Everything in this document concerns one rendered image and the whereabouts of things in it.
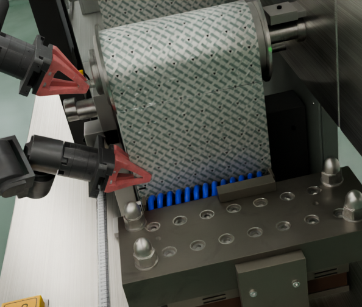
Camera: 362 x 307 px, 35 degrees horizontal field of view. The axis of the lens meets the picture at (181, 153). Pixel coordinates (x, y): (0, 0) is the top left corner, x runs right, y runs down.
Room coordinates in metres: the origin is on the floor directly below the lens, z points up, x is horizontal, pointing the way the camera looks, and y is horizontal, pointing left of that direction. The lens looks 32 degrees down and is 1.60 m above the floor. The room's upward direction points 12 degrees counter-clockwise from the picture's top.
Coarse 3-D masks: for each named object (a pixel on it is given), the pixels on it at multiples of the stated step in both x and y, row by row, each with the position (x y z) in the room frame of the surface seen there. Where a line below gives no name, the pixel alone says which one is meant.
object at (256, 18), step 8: (256, 16) 0.84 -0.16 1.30; (256, 24) 0.83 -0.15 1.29; (256, 32) 0.82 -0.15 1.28; (264, 40) 0.82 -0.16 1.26; (96, 48) 0.84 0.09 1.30; (264, 48) 0.82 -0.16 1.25; (96, 56) 0.82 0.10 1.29; (264, 56) 0.82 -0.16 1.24; (264, 64) 0.82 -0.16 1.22; (104, 80) 0.81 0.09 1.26; (104, 88) 0.81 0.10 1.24
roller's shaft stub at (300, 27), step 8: (280, 24) 0.87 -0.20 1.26; (288, 24) 0.87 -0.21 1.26; (296, 24) 0.86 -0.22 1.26; (304, 24) 0.86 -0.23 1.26; (272, 32) 0.86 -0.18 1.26; (280, 32) 0.86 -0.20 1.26; (288, 32) 0.86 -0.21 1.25; (296, 32) 0.86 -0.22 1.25; (304, 32) 0.85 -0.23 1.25; (272, 40) 0.86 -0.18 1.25; (280, 40) 0.86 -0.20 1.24; (288, 40) 0.87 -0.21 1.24; (296, 40) 0.87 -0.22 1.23
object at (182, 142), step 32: (192, 96) 0.81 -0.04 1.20; (224, 96) 0.81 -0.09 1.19; (256, 96) 0.81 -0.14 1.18; (128, 128) 0.80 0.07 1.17; (160, 128) 0.80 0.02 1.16; (192, 128) 0.80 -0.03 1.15; (224, 128) 0.81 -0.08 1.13; (256, 128) 0.81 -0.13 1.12; (160, 160) 0.80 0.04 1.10; (192, 160) 0.80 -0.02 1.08; (224, 160) 0.81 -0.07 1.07; (256, 160) 0.81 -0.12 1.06; (160, 192) 0.80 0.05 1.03
